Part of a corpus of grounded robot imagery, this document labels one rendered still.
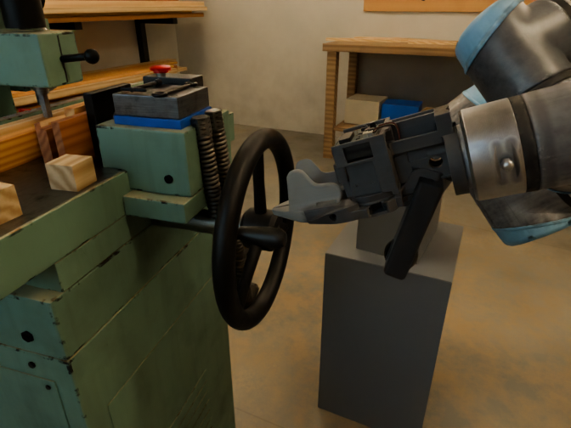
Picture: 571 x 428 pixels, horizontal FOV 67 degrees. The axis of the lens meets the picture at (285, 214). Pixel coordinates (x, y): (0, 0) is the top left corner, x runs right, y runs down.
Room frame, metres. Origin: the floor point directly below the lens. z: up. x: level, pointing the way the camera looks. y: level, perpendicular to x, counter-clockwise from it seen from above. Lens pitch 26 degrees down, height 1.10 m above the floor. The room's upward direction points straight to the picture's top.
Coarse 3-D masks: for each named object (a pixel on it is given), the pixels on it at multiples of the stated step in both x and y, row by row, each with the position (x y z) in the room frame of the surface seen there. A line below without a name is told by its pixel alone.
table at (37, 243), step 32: (32, 160) 0.59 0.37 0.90; (96, 160) 0.59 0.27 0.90; (32, 192) 0.48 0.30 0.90; (64, 192) 0.48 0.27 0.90; (96, 192) 0.49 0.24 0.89; (128, 192) 0.55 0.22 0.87; (32, 224) 0.40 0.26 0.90; (64, 224) 0.43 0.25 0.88; (96, 224) 0.48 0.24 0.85; (0, 256) 0.36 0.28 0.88; (32, 256) 0.39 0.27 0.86; (0, 288) 0.35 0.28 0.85
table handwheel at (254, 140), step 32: (256, 160) 0.50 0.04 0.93; (288, 160) 0.64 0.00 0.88; (224, 192) 0.45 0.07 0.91; (256, 192) 0.54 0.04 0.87; (160, 224) 0.58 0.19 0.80; (192, 224) 0.56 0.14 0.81; (224, 224) 0.43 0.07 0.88; (256, 224) 0.53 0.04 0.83; (288, 224) 0.65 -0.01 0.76; (224, 256) 0.41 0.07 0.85; (256, 256) 0.51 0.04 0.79; (224, 288) 0.41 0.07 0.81; (224, 320) 0.43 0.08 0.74; (256, 320) 0.48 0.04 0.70
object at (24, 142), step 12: (24, 132) 0.60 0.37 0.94; (36, 132) 0.61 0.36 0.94; (0, 144) 0.55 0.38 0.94; (12, 144) 0.57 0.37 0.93; (24, 144) 0.59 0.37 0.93; (36, 144) 0.60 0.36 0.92; (0, 156) 0.55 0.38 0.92; (12, 156) 0.56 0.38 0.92; (24, 156) 0.58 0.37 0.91; (36, 156) 0.60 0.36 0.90; (0, 168) 0.54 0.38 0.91
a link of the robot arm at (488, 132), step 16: (464, 112) 0.39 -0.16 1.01; (480, 112) 0.38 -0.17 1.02; (496, 112) 0.38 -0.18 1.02; (512, 112) 0.37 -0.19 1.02; (464, 128) 0.38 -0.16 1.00; (480, 128) 0.37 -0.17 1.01; (496, 128) 0.36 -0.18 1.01; (512, 128) 0.36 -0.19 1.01; (464, 144) 0.38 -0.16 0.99; (480, 144) 0.36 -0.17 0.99; (496, 144) 0.35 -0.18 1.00; (512, 144) 0.35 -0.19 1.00; (464, 160) 0.37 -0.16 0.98; (480, 160) 0.35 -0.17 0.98; (496, 160) 0.35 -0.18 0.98; (512, 160) 0.35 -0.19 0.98; (480, 176) 0.35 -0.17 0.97; (496, 176) 0.35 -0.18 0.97; (512, 176) 0.35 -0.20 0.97; (480, 192) 0.36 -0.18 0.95; (496, 192) 0.36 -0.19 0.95; (512, 192) 0.36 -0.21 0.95
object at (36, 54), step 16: (0, 32) 0.62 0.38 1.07; (16, 32) 0.62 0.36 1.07; (32, 32) 0.62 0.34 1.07; (48, 32) 0.62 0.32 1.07; (64, 32) 0.65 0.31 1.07; (0, 48) 0.62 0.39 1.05; (16, 48) 0.61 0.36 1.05; (32, 48) 0.60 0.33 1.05; (48, 48) 0.61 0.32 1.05; (64, 48) 0.64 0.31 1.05; (0, 64) 0.62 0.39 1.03; (16, 64) 0.61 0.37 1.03; (32, 64) 0.61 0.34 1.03; (48, 64) 0.61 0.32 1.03; (64, 64) 0.63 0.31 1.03; (80, 64) 0.67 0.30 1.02; (0, 80) 0.62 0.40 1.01; (16, 80) 0.62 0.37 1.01; (32, 80) 0.61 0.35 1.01; (48, 80) 0.60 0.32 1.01; (64, 80) 0.63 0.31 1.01; (80, 80) 0.66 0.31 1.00
